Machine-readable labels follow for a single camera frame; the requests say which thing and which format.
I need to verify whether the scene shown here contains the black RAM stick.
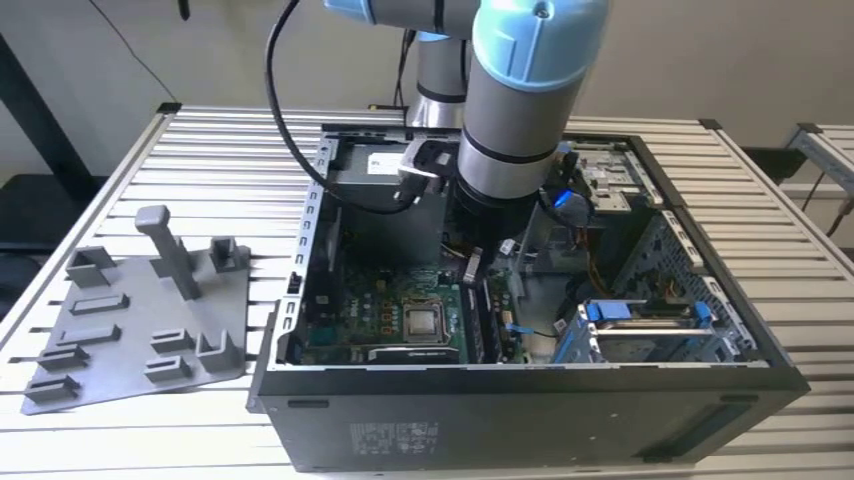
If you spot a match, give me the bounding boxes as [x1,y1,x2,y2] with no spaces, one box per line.
[484,282,506,365]
[466,279,490,365]

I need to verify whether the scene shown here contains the black RAM slot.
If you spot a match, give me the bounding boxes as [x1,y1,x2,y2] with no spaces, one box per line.
[476,284,495,365]
[460,284,479,365]

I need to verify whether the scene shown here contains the grey metal drive cage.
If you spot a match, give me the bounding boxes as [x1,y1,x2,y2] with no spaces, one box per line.
[512,137,635,274]

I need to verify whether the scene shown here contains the grey power supply unit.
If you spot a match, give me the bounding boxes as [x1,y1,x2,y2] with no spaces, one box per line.
[330,144,450,267]

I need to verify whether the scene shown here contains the CPU socket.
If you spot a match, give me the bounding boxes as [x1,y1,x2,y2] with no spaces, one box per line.
[398,296,450,346]

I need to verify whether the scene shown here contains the green motherboard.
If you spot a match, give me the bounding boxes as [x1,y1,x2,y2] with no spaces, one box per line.
[292,219,535,367]

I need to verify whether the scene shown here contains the silver CPU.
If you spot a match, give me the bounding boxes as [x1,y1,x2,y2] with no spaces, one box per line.
[407,309,443,337]

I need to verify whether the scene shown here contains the blue disk carrier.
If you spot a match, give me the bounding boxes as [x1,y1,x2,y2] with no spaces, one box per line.
[556,299,730,365]

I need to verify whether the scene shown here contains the black graphics card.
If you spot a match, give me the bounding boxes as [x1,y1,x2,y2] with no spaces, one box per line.
[364,344,463,367]

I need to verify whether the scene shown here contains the black PC case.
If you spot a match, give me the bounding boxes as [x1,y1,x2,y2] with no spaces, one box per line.
[246,122,813,476]

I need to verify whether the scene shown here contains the aluminium side table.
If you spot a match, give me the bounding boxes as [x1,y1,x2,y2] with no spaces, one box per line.
[779,122,854,201]

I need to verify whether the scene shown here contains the grey plastic parts rack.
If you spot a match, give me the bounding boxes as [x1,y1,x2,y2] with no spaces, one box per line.
[19,203,259,417]

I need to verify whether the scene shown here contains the black metal stand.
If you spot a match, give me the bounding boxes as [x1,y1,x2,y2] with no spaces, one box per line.
[0,29,112,251]

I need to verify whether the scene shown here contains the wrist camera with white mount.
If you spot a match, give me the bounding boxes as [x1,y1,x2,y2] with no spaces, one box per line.
[398,139,462,207]

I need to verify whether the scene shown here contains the orange wire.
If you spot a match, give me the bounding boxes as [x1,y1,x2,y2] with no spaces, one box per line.
[571,225,612,304]

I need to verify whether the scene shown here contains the black wire with blue plug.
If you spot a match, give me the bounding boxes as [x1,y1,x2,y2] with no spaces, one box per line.
[504,322,583,342]

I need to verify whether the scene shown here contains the black cable with plug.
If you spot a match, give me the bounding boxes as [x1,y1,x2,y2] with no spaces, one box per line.
[368,28,411,112]

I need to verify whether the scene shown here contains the thin black wall cable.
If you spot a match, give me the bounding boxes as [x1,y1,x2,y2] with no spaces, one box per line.
[99,0,180,106]

